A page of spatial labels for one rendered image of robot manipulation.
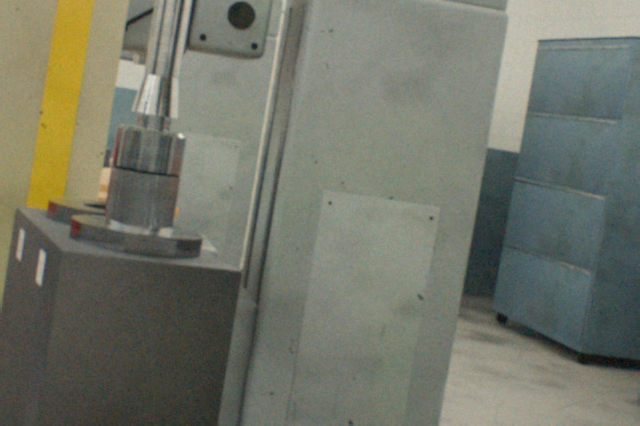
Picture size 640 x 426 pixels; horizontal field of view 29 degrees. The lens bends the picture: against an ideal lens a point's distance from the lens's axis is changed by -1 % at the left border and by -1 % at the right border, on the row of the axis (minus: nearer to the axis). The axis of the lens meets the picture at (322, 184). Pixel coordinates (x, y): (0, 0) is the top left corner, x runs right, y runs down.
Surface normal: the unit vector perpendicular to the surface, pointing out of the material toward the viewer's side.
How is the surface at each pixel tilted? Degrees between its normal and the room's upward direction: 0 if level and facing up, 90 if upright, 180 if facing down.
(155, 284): 90
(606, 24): 90
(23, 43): 90
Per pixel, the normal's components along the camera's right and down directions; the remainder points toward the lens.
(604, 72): -0.95, -0.14
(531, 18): 0.26, 0.09
